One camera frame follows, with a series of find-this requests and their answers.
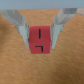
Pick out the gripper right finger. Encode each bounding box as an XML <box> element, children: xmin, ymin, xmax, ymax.
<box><xmin>49</xmin><ymin>8</ymin><xmax>83</xmax><ymax>50</ymax></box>

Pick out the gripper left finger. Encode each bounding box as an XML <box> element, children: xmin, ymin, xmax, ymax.
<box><xmin>1</xmin><ymin>9</ymin><xmax>31</xmax><ymax>48</ymax></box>

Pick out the pink block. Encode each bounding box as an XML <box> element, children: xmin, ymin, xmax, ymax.
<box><xmin>27</xmin><ymin>25</ymin><xmax>55</xmax><ymax>55</ymax></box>

